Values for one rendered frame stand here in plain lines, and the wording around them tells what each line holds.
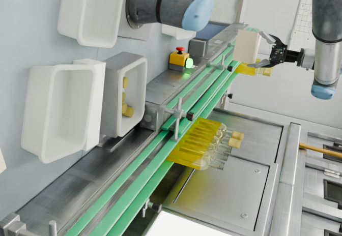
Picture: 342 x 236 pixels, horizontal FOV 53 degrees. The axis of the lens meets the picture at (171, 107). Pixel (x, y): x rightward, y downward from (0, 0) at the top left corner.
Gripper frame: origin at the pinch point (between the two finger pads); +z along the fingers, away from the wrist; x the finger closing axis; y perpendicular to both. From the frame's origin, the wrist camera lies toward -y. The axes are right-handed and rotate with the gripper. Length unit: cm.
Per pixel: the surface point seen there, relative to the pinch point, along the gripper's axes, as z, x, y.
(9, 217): 25, 42, 96
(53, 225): 14, 38, 98
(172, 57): 33.4, 10.2, -2.3
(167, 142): 16, 38, 34
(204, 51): 26.9, 5.0, -31.0
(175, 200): 9, 56, 36
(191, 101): 14.7, 24.2, 19.9
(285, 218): -28, 54, 27
